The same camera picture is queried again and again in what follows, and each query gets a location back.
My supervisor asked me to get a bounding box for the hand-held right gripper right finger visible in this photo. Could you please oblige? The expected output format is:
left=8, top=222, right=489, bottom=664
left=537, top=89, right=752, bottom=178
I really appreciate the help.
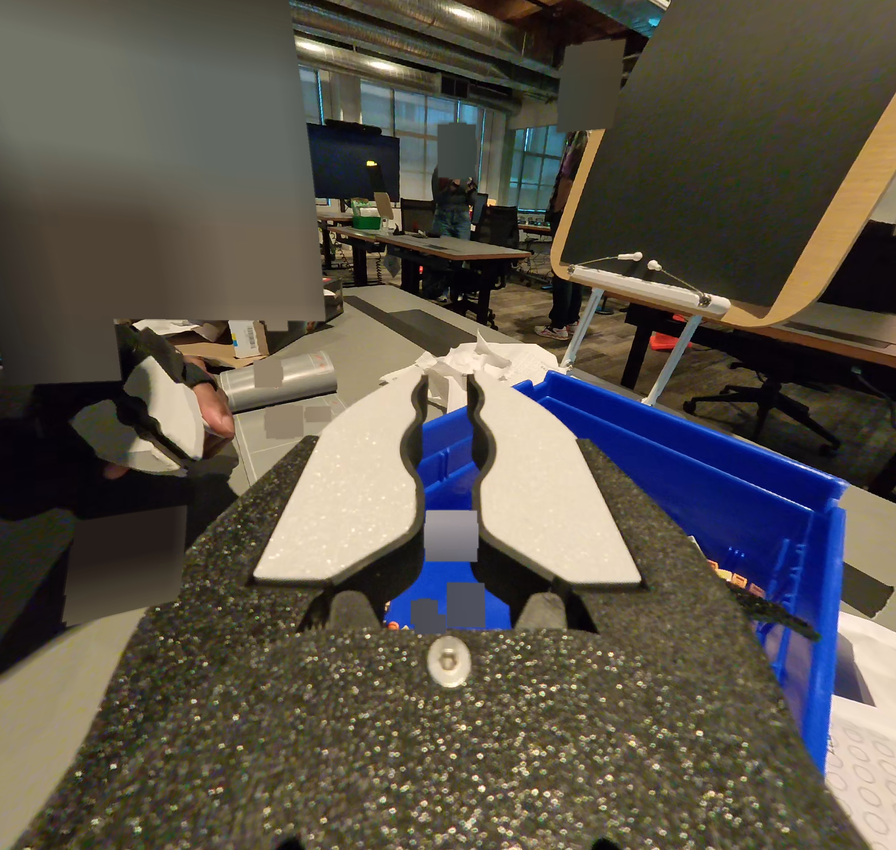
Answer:
left=468, top=374, right=644, bottom=589

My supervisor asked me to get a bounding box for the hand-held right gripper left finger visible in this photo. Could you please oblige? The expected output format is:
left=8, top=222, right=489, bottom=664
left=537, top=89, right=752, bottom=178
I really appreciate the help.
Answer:
left=252, top=374, right=429, bottom=587

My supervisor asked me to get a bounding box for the blue plastic bin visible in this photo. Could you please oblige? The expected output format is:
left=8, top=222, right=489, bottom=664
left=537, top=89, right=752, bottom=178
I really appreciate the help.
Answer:
left=384, top=370, right=849, bottom=774

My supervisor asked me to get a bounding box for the person's left forearm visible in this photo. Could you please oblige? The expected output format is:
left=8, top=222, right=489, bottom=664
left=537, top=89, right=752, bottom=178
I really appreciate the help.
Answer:
left=0, top=381, right=128, bottom=523

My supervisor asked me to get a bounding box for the long wood-edged office desk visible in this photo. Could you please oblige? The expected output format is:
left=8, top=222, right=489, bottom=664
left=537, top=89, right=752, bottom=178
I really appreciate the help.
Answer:
left=318, top=223, right=534, bottom=307

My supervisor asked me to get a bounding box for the wood-edged grey desk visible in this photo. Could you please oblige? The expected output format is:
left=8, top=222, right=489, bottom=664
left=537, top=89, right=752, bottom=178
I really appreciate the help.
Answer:
left=619, top=290, right=896, bottom=404

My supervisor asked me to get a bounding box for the person's left hand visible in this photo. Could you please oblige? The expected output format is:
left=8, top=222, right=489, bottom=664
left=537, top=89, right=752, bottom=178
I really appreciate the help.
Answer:
left=118, top=324, right=237, bottom=458

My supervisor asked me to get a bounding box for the cardboard box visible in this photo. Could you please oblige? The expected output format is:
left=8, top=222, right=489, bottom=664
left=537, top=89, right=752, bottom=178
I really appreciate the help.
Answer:
left=157, top=320, right=271, bottom=370

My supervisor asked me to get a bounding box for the silver foil packet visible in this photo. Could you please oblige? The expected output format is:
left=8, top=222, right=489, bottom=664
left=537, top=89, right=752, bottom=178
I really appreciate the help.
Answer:
left=220, top=351, right=339, bottom=414

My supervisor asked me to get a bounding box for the crumpled white paper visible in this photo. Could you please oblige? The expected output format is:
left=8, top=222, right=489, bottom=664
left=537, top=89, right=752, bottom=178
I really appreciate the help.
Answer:
left=380, top=332, right=561, bottom=417

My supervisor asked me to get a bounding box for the row of small orange blocks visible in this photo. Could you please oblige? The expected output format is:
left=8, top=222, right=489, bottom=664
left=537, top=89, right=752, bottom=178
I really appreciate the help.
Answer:
left=707, top=559, right=768, bottom=599

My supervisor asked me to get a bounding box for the white board stand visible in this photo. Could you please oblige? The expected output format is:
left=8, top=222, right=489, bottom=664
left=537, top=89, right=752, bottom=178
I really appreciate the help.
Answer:
left=560, top=251, right=733, bottom=407

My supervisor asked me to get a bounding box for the large black display screen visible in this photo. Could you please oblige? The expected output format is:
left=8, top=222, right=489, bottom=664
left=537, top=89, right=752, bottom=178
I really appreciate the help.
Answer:
left=307, top=122, right=402, bottom=202

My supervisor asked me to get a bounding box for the black monitor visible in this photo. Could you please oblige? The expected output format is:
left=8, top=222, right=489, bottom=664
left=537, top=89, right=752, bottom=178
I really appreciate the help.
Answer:
left=815, top=220, right=896, bottom=308

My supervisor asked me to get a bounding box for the dark board with wooden edge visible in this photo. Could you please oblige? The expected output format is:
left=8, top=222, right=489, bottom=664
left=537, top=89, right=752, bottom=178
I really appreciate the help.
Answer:
left=549, top=0, right=896, bottom=330

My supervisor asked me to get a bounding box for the white printed paper sheet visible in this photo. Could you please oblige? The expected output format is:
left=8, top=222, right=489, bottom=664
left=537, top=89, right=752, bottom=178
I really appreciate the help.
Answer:
left=825, top=696, right=896, bottom=850

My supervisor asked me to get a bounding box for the window wall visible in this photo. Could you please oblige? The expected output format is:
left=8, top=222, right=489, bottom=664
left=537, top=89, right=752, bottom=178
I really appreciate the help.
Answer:
left=300, top=66, right=569, bottom=216

